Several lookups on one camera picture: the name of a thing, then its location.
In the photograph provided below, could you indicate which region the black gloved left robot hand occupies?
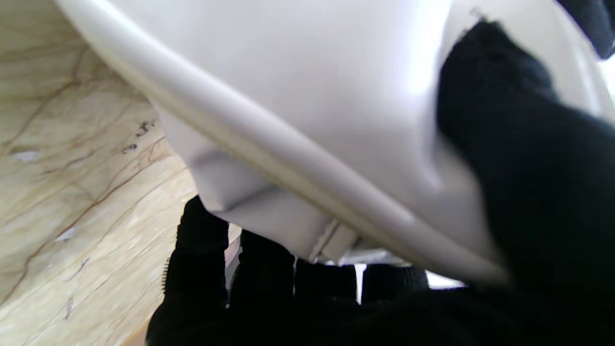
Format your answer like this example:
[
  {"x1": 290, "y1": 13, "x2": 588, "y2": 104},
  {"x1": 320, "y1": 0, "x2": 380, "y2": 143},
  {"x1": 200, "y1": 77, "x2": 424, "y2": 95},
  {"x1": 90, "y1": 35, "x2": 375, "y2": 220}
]
[{"x1": 557, "y1": 0, "x2": 615, "y2": 61}]

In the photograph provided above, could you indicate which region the cream fabric cosmetics bag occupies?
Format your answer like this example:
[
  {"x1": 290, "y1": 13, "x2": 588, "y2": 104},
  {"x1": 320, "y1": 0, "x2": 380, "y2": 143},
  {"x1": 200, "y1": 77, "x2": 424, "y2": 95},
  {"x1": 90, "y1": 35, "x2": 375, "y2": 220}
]
[{"x1": 53, "y1": 0, "x2": 615, "y2": 289}]

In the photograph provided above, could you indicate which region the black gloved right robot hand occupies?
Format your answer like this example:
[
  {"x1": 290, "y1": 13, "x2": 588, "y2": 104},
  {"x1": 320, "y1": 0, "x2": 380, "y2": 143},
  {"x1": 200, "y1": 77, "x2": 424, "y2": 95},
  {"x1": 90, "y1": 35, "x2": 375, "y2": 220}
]
[{"x1": 146, "y1": 19, "x2": 615, "y2": 346}]

